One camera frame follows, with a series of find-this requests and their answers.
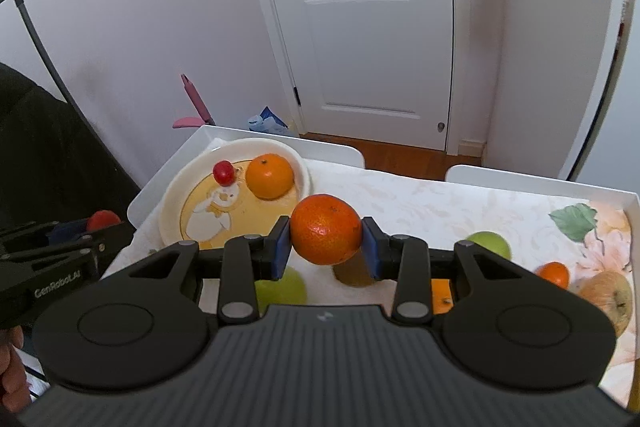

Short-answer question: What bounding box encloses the red cherry tomato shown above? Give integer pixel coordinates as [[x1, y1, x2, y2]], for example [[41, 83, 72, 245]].
[[86, 210, 122, 232], [212, 160, 236, 186]]

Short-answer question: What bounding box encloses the large orange tangerine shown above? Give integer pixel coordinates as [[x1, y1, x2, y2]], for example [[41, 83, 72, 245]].
[[290, 194, 362, 265]]

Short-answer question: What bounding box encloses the yellowish russet apple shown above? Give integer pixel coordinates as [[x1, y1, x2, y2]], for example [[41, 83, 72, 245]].
[[578, 271, 634, 337]]

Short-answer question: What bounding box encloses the person left hand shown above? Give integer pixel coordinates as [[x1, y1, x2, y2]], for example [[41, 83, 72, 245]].
[[0, 326, 30, 413]]

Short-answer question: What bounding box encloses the orange with stem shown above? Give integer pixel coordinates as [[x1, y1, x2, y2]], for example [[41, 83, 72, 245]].
[[432, 279, 454, 315]]

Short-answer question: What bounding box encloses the brown kiwi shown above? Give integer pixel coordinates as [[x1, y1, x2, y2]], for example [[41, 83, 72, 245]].
[[332, 251, 375, 288]]

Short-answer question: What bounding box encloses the green apple left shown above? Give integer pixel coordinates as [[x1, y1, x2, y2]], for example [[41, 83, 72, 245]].
[[255, 267, 307, 314]]

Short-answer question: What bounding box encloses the green apple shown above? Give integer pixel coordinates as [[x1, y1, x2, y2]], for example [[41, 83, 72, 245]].
[[255, 267, 307, 314], [466, 231, 512, 260]]

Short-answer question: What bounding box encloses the green apple right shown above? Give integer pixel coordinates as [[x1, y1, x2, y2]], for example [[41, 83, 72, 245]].
[[466, 231, 512, 260]]

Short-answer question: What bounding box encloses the orange in plate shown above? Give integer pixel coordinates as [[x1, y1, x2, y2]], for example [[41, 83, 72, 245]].
[[245, 153, 295, 200]]

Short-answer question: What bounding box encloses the small orange kumquat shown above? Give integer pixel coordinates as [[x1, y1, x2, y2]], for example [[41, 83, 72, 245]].
[[536, 261, 570, 289]]

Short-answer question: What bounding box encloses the blue plastic bag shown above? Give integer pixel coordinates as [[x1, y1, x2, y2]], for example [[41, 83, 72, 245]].
[[247, 106, 296, 138]]

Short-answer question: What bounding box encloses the floral white cloth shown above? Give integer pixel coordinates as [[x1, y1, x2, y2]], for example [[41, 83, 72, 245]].
[[106, 136, 635, 408]]

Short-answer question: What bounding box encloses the white panel door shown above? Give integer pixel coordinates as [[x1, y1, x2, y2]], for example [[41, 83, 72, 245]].
[[259, 0, 458, 153]]

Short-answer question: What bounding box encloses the black stand pole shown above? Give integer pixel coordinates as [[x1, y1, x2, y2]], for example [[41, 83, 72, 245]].
[[0, 0, 140, 193]]

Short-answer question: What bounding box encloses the white cabinet side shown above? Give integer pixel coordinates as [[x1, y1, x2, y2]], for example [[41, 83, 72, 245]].
[[561, 0, 639, 193]]

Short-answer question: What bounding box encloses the pink broom handle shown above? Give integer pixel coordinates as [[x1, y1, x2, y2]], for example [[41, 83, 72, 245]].
[[172, 74, 215, 129]]

